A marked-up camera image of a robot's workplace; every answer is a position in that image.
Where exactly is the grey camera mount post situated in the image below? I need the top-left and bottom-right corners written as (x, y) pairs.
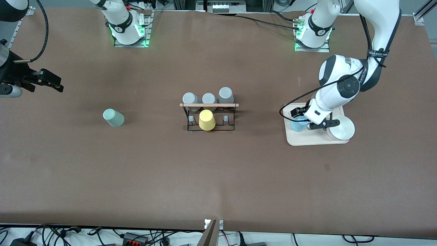
top-left (197, 219), bottom-right (224, 246)

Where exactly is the black wire cup rack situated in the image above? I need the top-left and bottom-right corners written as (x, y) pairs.
top-left (180, 102), bottom-right (239, 132)

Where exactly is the pale green cup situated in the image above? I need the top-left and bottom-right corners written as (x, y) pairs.
top-left (103, 108), bottom-right (125, 128)

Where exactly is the aluminium frame profile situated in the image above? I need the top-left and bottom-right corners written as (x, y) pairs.
top-left (412, 0), bottom-right (437, 26)
top-left (7, 6), bottom-right (36, 48)

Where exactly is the yellow cup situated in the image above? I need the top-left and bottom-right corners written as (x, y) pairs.
top-left (199, 109), bottom-right (216, 131)

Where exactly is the black power adapter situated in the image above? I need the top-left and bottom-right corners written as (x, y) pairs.
top-left (10, 236), bottom-right (38, 246)

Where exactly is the grey electrical box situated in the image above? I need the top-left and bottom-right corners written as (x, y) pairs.
top-left (207, 0), bottom-right (247, 13)

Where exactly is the beige tray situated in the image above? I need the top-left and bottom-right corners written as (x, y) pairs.
top-left (283, 102), bottom-right (350, 147)

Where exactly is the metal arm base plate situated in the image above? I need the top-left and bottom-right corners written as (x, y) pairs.
top-left (294, 15), bottom-right (330, 53)
top-left (114, 10), bottom-right (153, 48)

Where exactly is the white bowl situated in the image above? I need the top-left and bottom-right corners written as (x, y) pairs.
top-left (326, 115), bottom-right (355, 141)

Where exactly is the orange black connector block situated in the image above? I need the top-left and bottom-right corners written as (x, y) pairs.
top-left (122, 232), bottom-right (150, 246)

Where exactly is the black cable on table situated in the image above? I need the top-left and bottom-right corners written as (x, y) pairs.
top-left (218, 12), bottom-right (301, 29)

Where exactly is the pale blue cup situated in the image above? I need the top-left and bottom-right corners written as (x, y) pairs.
top-left (290, 115), bottom-right (309, 133)

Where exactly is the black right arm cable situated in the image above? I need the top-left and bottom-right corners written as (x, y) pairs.
top-left (13, 0), bottom-right (49, 64)

